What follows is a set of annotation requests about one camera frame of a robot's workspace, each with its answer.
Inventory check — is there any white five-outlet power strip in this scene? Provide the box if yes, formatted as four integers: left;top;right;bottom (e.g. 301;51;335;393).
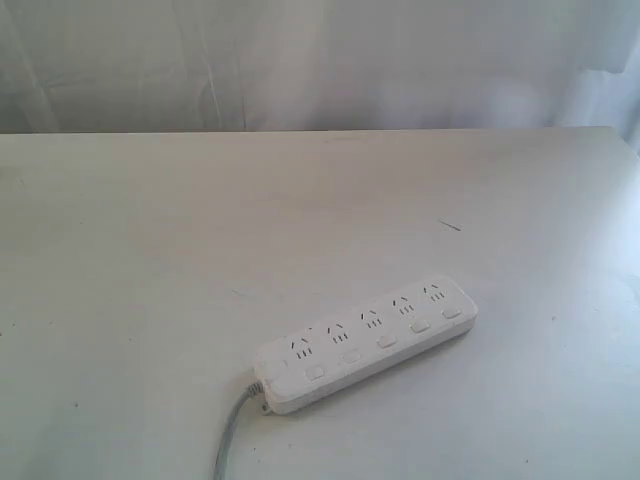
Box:
254;276;478;415

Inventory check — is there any white backdrop curtain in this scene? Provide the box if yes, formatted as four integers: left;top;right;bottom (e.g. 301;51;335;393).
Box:
1;1;639;147

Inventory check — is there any grey power cable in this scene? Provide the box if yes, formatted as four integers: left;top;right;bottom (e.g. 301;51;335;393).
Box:
212;381;266;480

